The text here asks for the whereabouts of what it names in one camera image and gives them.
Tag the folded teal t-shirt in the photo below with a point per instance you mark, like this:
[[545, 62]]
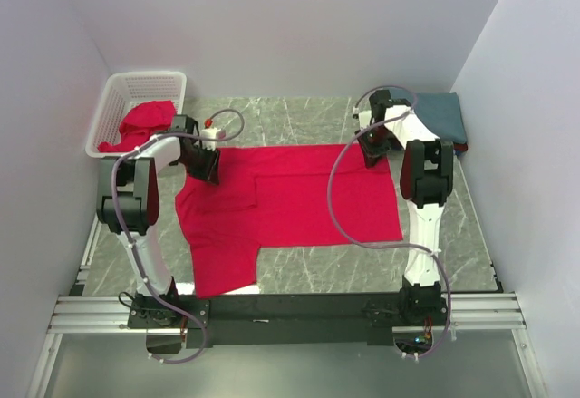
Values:
[[434, 116]]

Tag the red t-shirt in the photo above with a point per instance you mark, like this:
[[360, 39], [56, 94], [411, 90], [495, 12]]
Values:
[[278, 197], [140, 124], [460, 148]]

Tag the folded red t-shirt in stack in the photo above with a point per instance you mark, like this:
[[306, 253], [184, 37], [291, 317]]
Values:
[[460, 148]]

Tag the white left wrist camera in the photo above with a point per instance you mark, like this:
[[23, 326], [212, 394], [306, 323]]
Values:
[[210, 134]]

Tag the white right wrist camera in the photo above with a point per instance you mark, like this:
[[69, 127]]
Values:
[[362, 113]]

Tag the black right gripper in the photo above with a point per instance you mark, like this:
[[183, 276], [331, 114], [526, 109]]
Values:
[[372, 155]]

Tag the white plastic laundry basket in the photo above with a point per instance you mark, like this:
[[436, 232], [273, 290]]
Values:
[[125, 91]]

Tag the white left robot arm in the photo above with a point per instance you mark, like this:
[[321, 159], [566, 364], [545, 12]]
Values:
[[128, 204]]

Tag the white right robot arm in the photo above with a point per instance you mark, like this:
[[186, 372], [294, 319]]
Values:
[[426, 181]]

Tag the red t-shirt in basket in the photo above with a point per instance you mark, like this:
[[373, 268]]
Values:
[[140, 124]]

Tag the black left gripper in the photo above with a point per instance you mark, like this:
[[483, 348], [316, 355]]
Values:
[[209, 172]]

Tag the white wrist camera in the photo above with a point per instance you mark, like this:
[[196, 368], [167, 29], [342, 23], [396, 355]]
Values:
[[362, 113], [210, 134]]

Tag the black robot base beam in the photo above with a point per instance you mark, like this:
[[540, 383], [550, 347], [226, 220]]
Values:
[[369, 318]]

